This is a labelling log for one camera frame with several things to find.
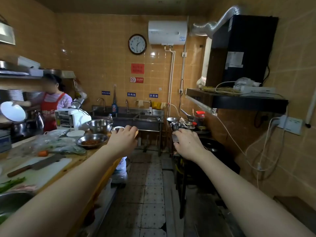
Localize white water pipes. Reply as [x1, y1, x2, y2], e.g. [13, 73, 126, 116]
[165, 45, 176, 114]

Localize red wall sign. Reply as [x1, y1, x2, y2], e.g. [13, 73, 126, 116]
[131, 63, 145, 74]

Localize white wall socket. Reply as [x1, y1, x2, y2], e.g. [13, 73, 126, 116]
[276, 115, 288, 130]

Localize stack of white plates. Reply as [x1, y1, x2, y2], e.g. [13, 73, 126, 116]
[7, 89, 25, 101]

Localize silver flexible duct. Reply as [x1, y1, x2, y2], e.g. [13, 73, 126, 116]
[189, 5, 241, 39]

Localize green scallions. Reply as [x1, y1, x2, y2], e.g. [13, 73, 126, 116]
[0, 177, 26, 194]

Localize black range hood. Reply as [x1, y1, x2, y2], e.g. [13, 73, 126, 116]
[185, 14, 289, 114]

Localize white pole with black tip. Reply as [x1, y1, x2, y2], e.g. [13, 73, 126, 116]
[305, 89, 316, 129]

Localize round wall clock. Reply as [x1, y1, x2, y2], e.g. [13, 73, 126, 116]
[128, 34, 147, 55]

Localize barred window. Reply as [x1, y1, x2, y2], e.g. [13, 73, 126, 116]
[201, 37, 213, 78]

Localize clear bag of vegetables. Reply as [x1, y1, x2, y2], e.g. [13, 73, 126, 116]
[32, 129, 87, 156]

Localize large steel mixing bowl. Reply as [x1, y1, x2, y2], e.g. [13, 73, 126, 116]
[86, 118, 113, 134]

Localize person's right forearm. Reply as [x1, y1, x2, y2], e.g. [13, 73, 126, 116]
[195, 154, 316, 237]

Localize white water heater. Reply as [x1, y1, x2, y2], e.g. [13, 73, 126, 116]
[148, 20, 188, 46]

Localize shiny steel basin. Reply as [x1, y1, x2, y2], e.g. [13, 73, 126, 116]
[0, 191, 35, 225]

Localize person's left hand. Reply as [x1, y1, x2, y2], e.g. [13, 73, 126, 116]
[105, 125, 139, 158]

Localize white bowl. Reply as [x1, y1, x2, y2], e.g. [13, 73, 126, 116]
[66, 130, 86, 139]

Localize dark jar with red lid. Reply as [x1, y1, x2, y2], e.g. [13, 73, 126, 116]
[194, 111, 206, 127]

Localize steel bowl with chili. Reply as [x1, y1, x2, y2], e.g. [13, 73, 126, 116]
[77, 133, 109, 148]

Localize white wall switch plate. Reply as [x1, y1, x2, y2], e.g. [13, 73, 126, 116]
[287, 117, 303, 136]

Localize white storage box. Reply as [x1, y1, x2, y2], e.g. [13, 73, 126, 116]
[17, 56, 41, 69]

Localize black metal stove stand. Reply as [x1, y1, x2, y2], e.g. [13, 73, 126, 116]
[172, 151, 241, 219]

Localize steel wall shelf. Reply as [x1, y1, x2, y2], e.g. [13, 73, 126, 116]
[0, 55, 76, 80]

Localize white cutting board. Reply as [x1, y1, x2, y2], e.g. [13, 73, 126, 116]
[0, 155, 73, 193]

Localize black wok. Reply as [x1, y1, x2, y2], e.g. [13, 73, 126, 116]
[198, 137, 226, 158]

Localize cleaver with wooden handle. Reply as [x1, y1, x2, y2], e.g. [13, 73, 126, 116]
[7, 154, 66, 178]

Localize white hanging plastic bag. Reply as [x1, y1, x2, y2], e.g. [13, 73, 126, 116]
[111, 156, 129, 184]

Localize steel kettle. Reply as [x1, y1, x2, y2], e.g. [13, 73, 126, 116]
[32, 111, 45, 132]

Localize stainless steel sink unit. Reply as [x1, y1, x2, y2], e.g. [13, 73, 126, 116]
[91, 105, 165, 156]

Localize person's right hand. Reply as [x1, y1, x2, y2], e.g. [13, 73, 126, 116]
[172, 128, 207, 163]

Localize white flat box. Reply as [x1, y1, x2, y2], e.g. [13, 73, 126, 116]
[233, 85, 277, 94]

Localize long steel ladle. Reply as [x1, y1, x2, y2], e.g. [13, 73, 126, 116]
[180, 108, 194, 120]

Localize red apron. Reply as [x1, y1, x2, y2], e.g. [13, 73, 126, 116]
[40, 92, 66, 132]

